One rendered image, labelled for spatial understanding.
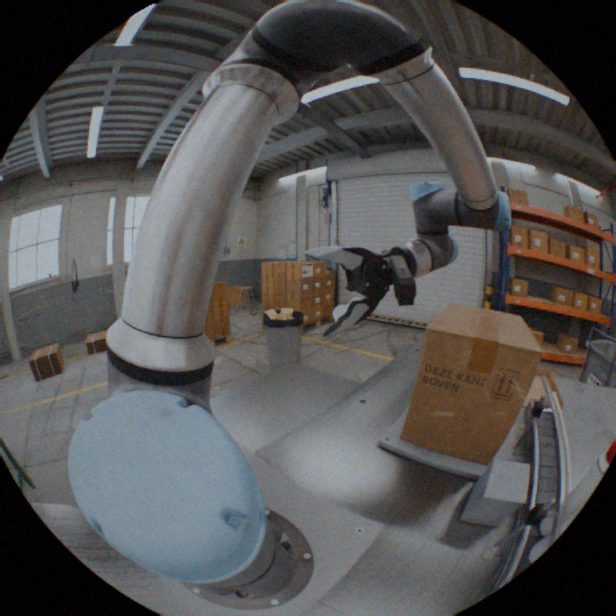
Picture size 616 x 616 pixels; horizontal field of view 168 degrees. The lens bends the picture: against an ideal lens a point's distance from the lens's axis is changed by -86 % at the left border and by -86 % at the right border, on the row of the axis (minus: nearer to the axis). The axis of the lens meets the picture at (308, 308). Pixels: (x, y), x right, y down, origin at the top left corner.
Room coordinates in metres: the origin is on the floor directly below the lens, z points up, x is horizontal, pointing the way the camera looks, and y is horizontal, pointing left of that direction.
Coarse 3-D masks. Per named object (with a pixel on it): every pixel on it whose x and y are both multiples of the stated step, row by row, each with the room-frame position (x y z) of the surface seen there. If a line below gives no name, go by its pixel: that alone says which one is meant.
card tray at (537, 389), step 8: (544, 368) 0.43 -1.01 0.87; (536, 376) 0.45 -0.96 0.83; (552, 376) 0.37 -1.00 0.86; (536, 384) 0.40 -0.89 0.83; (552, 384) 0.34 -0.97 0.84; (536, 392) 0.36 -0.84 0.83; (544, 392) 0.33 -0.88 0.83; (552, 392) 0.31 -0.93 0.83; (560, 392) 0.25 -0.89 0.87; (528, 400) 0.34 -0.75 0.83; (544, 400) 0.29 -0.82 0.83; (560, 400) 0.23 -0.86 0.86; (560, 408) 0.20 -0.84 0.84
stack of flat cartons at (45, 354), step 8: (56, 344) 1.49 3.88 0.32; (40, 352) 1.10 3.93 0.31; (48, 352) 1.20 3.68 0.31; (56, 352) 1.31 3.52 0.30; (32, 360) 0.83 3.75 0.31; (40, 360) 0.97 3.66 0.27; (48, 360) 1.11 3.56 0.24; (56, 360) 1.25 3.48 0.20; (32, 368) 0.78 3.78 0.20; (40, 368) 0.93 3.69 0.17; (48, 368) 1.07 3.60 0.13; (56, 368) 1.20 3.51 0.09; (40, 376) 0.88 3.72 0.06; (48, 376) 1.02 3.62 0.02
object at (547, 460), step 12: (540, 420) 0.20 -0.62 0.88; (540, 432) 0.16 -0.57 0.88; (552, 432) 0.13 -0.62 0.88; (540, 444) 0.13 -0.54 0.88; (552, 444) 0.10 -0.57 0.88; (540, 456) 0.10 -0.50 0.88; (552, 456) 0.07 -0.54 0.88; (540, 468) 0.07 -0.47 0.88; (552, 468) 0.04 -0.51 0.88; (540, 480) 0.04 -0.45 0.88; (552, 480) 0.01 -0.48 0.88; (540, 492) 0.01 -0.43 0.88; (552, 492) -0.01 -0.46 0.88; (552, 504) -0.04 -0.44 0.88; (528, 540) -0.07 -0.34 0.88; (528, 552) -0.09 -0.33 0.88; (528, 564) -0.12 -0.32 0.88
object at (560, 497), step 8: (544, 376) 0.29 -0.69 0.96; (544, 384) 0.26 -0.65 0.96; (552, 400) 0.18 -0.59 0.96; (552, 408) 0.16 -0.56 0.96; (552, 416) 0.14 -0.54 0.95; (560, 432) 0.09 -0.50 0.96; (560, 440) 0.07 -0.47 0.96; (560, 448) 0.05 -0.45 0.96; (560, 456) 0.04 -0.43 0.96; (560, 464) 0.02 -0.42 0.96; (560, 472) 0.01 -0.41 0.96; (560, 480) -0.01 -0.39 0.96; (560, 488) -0.02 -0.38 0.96; (560, 496) -0.03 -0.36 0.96; (560, 504) -0.05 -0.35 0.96; (560, 512) -0.06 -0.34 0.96; (560, 520) -0.07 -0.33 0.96; (552, 528) -0.08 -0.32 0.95; (560, 528) -0.09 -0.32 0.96; (552, 536) -0.09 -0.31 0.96
